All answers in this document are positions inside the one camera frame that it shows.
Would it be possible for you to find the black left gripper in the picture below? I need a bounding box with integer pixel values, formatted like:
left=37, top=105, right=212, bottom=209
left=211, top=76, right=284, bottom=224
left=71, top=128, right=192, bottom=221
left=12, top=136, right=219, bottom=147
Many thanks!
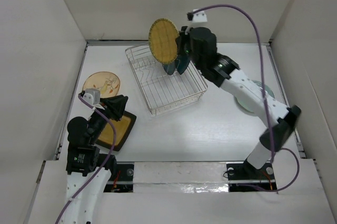
left=88, top=94, right=127, bottom=143

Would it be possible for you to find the dark teal round plate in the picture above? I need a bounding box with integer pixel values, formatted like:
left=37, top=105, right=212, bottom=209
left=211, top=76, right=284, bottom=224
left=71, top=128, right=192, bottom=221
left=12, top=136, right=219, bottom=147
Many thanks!
left=162, top=60, right=178, bottom=76

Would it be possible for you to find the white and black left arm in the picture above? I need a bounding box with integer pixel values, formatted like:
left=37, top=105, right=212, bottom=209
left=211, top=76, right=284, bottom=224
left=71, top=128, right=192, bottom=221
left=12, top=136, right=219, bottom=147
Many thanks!
left=56, top=89, right=128, bottom=223

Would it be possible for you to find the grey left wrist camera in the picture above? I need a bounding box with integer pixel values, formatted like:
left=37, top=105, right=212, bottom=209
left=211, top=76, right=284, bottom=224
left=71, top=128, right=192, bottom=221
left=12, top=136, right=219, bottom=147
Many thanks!
left=82, top=88, right=101, bottom=106

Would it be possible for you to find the light blue flower plate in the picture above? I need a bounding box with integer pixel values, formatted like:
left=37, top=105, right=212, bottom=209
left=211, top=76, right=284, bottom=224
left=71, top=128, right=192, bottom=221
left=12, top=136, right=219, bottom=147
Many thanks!
left=232, top=78, right=274, bottom=116

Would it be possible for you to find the dark teal square plate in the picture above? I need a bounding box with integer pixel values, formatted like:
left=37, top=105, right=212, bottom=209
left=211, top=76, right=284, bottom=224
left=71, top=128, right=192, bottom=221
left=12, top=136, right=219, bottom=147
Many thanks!
left=175, top=55, right=190, bottom=75

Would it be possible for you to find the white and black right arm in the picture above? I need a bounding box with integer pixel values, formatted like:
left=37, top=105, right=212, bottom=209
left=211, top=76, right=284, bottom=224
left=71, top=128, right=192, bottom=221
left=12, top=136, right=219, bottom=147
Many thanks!
left=175, top=26, right=301, bottom=178

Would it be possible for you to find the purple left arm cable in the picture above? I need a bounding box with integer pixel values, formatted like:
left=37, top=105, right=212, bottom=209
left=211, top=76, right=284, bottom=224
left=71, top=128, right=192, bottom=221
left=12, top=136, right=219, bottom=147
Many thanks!
left=54, top=94, right=118, bottom=224

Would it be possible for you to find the woven bamboo round plate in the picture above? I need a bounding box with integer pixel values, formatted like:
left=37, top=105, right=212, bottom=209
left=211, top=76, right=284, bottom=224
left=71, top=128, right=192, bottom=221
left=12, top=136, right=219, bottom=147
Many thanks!
left=148, top=18, right=179, bottom=65

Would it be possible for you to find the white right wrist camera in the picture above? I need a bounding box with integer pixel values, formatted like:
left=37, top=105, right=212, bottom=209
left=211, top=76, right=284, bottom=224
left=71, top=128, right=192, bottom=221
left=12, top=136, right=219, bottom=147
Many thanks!
left=187, top=9, right=207, bottom=23

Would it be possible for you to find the brown square plate black rim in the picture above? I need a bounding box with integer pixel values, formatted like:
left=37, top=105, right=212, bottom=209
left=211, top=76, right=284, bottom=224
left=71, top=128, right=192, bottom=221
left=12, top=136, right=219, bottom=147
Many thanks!
left=96, top=111, right=136, bottom=152

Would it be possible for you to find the metal wire dish rack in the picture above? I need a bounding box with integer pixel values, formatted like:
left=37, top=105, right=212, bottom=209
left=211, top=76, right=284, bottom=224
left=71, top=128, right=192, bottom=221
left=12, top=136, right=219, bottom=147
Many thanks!
left=125, top=44, right=208, bottom=116

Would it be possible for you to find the beige plate with orange leaves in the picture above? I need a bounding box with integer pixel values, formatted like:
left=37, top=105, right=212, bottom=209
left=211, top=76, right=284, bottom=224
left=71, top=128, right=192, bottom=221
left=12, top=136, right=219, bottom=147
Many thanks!
left=82, top=72, right=121, bottom=98

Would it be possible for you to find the metal rail at table front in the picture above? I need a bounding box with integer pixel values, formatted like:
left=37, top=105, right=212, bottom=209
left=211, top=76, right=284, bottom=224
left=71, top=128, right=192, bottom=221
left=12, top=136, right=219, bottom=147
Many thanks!
left=107, top=171, right=269, bottom=187

